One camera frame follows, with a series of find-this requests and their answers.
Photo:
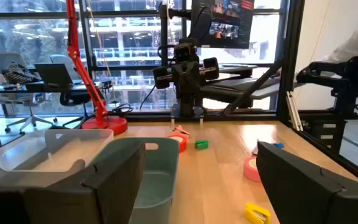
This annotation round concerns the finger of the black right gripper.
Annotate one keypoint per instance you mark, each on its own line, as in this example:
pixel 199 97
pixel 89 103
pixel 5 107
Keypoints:
pixel 194 77
pixel 179 79

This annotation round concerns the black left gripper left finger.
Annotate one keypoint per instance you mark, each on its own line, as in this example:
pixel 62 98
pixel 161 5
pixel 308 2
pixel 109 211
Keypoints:
pixel 110 186

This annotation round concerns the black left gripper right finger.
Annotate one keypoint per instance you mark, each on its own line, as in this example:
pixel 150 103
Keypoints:
pixel 291 186

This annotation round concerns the blue stapler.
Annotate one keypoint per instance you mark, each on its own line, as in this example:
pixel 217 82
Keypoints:
pixel 278 145

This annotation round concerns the pink tape roll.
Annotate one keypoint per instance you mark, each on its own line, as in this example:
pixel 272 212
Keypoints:
pixel 250 169

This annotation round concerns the yellow stapler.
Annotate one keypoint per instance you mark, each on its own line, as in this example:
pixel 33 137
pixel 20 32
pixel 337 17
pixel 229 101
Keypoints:
pixel 255 213

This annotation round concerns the white clip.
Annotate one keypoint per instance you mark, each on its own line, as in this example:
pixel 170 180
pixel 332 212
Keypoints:
pixel 181 130

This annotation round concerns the orange tape roll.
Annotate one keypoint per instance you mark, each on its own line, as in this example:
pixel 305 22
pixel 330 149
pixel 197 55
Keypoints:
pixel 179 143

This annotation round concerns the green stapler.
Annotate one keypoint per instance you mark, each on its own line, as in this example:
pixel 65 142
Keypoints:
pixel 201 144

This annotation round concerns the black background robot arm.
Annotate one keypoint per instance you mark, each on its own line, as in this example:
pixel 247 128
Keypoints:
pixel 353 74

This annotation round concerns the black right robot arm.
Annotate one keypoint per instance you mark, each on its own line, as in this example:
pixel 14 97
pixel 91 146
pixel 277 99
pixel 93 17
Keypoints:
pixel 186 105

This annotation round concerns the red round stand base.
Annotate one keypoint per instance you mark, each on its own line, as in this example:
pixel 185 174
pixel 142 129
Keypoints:
pixel 123 109

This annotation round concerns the teal plastic bin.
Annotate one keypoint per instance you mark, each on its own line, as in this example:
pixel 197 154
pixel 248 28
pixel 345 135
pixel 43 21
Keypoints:
pixel 160 193

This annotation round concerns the grey office desk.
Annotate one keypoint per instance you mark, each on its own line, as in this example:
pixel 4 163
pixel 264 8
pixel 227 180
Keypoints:
pixel 244 88

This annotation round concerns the black equipment cabinet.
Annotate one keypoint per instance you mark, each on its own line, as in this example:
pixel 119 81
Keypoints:
pixel 322 133

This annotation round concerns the black computer monitor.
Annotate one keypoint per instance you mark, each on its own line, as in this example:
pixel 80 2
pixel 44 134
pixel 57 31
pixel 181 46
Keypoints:
pixel 225 25

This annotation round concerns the red desk lamp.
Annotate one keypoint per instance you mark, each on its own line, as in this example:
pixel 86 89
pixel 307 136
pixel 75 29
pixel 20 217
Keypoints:
pixel 104 123

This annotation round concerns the aluminium extrusion bar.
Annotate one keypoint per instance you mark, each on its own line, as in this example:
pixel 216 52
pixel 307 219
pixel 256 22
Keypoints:
pixel 294 112

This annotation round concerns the clear plastic bin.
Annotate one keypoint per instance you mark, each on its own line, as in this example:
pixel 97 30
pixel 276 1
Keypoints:
pixel 26 155

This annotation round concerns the black office chair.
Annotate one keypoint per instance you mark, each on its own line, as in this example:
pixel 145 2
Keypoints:
pixel 73 98

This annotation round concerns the dark open laptop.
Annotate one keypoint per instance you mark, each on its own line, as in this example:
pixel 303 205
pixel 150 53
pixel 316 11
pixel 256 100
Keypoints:
pixel 53 74

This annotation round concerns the grey office chair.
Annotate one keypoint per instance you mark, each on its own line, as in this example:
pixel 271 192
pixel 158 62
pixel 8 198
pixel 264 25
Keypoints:
pixel 11 99

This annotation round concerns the striped bag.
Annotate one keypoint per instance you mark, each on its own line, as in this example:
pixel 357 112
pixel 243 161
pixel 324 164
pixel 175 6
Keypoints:
pixel 19 73

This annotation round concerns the person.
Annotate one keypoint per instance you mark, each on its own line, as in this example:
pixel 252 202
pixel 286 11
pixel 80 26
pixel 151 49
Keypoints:
pixel 350 46

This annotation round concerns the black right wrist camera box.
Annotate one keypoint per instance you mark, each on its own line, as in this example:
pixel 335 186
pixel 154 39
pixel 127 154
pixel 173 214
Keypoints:
pixel 185 53

